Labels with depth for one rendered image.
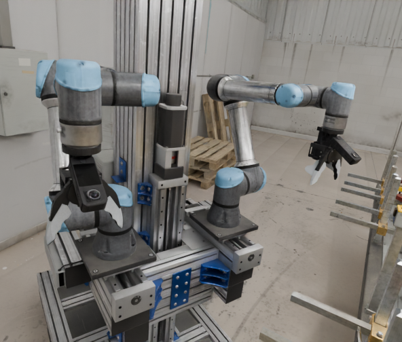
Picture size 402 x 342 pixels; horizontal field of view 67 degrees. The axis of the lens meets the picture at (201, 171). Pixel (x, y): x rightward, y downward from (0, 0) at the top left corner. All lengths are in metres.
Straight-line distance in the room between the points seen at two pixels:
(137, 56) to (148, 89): 0.42
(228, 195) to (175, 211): 0.23
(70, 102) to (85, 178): 0.14
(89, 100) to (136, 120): 0.57
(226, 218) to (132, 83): 0.77
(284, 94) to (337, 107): 0.19
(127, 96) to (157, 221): 0.67
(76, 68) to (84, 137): 0.12
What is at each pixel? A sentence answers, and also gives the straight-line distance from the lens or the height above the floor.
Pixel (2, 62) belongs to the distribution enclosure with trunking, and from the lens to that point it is 2.55.
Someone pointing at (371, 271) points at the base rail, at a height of 0.70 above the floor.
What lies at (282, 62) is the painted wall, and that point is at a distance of 8.78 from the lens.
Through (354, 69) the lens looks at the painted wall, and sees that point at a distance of 8.60.
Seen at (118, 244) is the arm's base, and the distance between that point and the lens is 1.07.
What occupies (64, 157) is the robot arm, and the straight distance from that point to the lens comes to 1.01.
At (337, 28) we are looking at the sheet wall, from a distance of 8.69.
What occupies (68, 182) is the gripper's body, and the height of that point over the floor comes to 1.45.
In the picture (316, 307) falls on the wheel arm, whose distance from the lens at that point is 1.34.
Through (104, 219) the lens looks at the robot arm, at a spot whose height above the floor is 1.19.
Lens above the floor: 1.69
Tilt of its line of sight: 20 degrees down
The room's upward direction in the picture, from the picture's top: 6 degrees clockwise
